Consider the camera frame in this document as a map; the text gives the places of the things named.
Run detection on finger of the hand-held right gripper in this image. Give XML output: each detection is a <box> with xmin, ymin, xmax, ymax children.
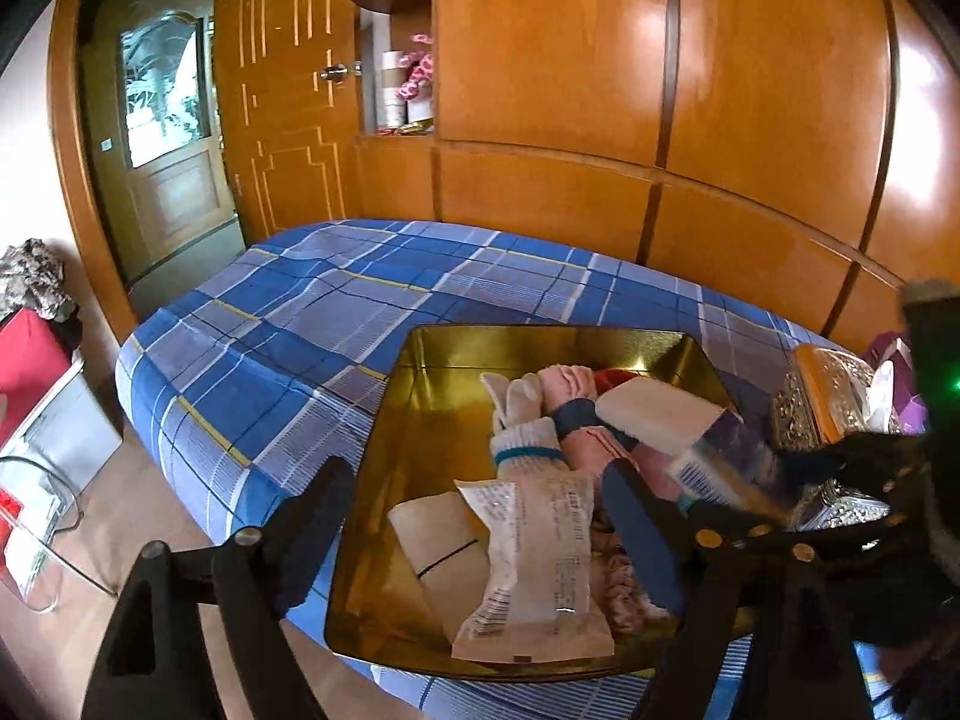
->
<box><xmin>690</xmin><ymin>510</ymin><xmax>912</xmax><ymax>548</ymax></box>
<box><xmin>776</xmin><ymin>431</ymin><xmax>931</xmax><ymax>488</ymax></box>

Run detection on red box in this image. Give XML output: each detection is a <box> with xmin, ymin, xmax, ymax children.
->
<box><xmin>0</xmin><ymin>307</ymin><xmax>74</xmax><ymax>452</ymax></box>

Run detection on wooden door with gold lines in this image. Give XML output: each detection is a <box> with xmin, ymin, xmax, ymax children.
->
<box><xmin>214</xmin><ymin>0</ymin><xmax>365</xmax><ymax>245</ymax></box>

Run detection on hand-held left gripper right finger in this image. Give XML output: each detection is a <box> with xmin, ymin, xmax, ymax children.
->
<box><xmin>604</xmin><ymin>457</ymin><xmax>875</xmax><ymax>720</ymax></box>

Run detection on clear acrylic stand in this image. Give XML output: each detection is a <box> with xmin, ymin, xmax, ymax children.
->
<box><xmin>0</xmin><ymin>457</ymin><xmax>115</xmax><ymax>616</ymax></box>

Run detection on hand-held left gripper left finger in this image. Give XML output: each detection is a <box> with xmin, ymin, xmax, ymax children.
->
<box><xmin>79</xmin><ymin>456</ymin><xmax>353</xmax><ymax>720</ymax></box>

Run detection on camouflage cloth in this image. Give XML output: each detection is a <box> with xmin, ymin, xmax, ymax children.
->
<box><xmin>0</xmin><ymin>238</ymin><xmax>77</xmax><ymax>325</ymax></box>

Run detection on pink cloth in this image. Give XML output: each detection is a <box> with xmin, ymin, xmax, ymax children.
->
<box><xmin>634</xmin><ymin>448</ymin><xmax>680</xmax><ymax>502</ymax></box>

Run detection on white cylinder container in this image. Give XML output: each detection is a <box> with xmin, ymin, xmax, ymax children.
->
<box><xmin>379</xmin><ymin>51</ymin><xmax>410</xmax><ymax>130</ymax></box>

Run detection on beige cloth roll with scrunchie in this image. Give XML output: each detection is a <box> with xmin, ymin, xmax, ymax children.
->
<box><xmin>591</xmin><ymin>525</ymin><xmax>676</xmax><ymax>640</ymax></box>

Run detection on pink cloth roll navy band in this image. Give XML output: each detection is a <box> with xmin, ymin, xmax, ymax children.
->
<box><xmin>536</xmin><ymin>364</ymin><xmax>640</xmax><ymax>482</ymax></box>

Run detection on pink artificial flowers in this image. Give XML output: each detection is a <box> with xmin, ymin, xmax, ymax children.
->
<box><xmin>397</xmin><ymin>34</ymin><xmax>437</xmax><ymax>102</ymax></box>

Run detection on wooden wardrobe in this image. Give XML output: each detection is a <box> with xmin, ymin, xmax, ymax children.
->
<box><xmin>352</xmin><ymin>0</ymin><xmax>960</xmax><ymax>353</ymax></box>

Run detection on glass-paned wooden door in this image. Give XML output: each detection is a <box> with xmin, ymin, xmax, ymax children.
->
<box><xmin>75</xmin><ymin>0</ymin><xmax>245</xmax><ymax>293</ymax></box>

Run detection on clear plastic packet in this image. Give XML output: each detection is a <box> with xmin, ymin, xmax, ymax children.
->
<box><xmin>450</xmin><ymin>474</ymin><xmax>616</xmax><ymax>665</ymax></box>

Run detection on purple cardboard tissue box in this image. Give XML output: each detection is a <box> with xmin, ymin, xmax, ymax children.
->
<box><xmin>862</xmin><ymin>330</ymin><xmax>931</xmax><ymax>436</ymax></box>

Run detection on gold metal tray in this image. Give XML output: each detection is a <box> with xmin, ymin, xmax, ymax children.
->
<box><xmin>324</xmin><ymin>324</ymin><xmax>751</xmax><ymax>683</ymax></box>

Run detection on blue plaid bed sheet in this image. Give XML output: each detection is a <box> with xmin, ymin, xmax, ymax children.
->
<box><xmin>114</xmin><ymin>219</ymin><xmax>960</xmax><ymax>720</ymax></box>

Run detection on ornate gold tissue box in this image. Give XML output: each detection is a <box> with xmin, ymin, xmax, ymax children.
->
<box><xmin>772</xmin><ymin>345</ymin><xmax>905</xmax><ymax>535</ymax></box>

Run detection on white storage box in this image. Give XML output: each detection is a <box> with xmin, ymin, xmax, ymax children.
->
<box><xmin>0</xmin><ymin>360</ymin><xmax>125</xmax><ymax>482</ymax></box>

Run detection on white sock roll teal band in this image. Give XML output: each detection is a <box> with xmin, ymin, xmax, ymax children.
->
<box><xmin>480</xmin><ymin>371</ymin><xmax>565</xmax><ymax>482</ymax></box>

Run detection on white tissue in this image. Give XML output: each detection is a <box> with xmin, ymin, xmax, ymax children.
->
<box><xmin>862</xmin><ymin>360</ymin><xmax>898</xmax><ymax>430</ymax></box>

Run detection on blue and white packet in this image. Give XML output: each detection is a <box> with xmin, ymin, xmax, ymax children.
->
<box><xmin>667</xmin><ymin>420</ymin><xmax>797</xmax><ymax>527</ymax></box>

